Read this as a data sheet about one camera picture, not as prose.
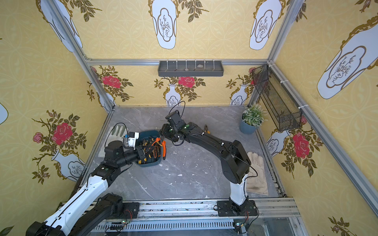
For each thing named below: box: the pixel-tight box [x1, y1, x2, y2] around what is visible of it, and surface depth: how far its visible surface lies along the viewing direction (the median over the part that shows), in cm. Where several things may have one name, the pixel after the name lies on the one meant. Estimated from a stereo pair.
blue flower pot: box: [239, 119, 257, 135], surface depth 99 cm
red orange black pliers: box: [151, 135, 167, 161], surface depth 83 cm
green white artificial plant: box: [241, 101, 268, 128], surface depth 96 cm
